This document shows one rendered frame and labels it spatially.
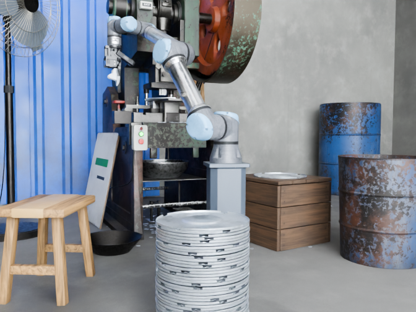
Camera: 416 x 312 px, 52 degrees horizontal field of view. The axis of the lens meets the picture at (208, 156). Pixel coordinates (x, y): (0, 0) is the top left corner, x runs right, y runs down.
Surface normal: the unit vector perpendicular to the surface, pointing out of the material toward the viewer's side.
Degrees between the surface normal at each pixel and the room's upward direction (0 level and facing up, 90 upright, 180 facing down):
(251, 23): 107
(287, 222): 90
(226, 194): 90
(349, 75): 90
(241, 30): 113
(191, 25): 90
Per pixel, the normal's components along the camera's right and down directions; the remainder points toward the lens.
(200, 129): -0.62, 0.14
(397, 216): -0.10, 0.09
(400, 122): -0.90, 0.02
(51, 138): 0.43, 0.05
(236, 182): 0.16, 0.05
